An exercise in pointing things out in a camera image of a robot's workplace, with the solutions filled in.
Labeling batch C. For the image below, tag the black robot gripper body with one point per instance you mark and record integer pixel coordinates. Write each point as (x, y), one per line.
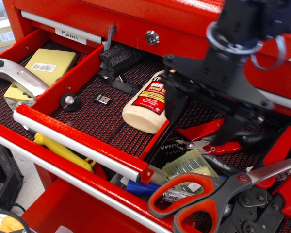
(219, 82)

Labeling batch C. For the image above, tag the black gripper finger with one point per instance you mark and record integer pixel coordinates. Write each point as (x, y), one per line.
(231, 125)
(175, 102)

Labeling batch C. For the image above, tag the orange grey handled scissors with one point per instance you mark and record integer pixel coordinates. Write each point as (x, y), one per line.
(215, 197)

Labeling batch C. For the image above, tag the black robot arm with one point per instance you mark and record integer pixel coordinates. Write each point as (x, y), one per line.
(244, 25)

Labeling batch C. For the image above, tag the lower open red drawer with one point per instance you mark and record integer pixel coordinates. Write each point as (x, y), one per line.
(97, 131)

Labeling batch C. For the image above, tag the open red drawer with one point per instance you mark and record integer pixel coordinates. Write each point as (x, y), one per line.
(97, 131)
(81, 79)

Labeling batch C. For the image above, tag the silver drawer lock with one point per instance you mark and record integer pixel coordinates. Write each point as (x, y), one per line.
(152, 38)

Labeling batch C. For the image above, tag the upper open red drawer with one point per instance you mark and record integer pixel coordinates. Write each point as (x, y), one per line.
(81, 79)

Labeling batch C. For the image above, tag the Titebond wood glue bottle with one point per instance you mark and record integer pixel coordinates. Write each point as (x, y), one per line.
(146, 110)

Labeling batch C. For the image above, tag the black tape piece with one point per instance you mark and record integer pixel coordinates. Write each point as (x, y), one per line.
(118, 82)

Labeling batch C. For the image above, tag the black foam block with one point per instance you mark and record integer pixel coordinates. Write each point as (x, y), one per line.
(120, 58)

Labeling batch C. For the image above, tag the small black USB dongle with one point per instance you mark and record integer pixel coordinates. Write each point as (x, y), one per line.
(101, 99)

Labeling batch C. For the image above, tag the red black crimping tool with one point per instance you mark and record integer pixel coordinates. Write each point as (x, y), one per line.
(263, 207)

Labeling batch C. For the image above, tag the red metal tool chest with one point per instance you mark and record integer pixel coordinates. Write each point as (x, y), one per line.
(181, 26)

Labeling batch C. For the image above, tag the blue cap dry erase marker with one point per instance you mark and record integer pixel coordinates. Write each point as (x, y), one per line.
(170, 196)

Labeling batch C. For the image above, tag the black knob with screw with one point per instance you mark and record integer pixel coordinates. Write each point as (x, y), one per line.
(69, 101)

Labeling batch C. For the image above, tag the yellow sticky note pad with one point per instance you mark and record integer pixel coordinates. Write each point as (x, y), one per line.
(50, 65)

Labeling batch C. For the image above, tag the white Markers label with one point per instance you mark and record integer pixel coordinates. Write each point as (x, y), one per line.
(71, 36)

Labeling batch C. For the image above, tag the silver metal utility knife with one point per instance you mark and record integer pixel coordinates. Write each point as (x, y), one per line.
(22, 78)

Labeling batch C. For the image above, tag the black electronic box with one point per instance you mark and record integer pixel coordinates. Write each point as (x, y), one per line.
(11, 179)

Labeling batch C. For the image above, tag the red handled flush cutters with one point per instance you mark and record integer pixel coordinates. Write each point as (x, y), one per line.
(200, 137)

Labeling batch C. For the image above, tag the black grey handled pliers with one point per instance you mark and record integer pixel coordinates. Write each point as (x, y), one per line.
(241, 140)

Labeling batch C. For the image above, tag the yellow handled tool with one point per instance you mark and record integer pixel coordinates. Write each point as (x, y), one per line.
(62, 151)

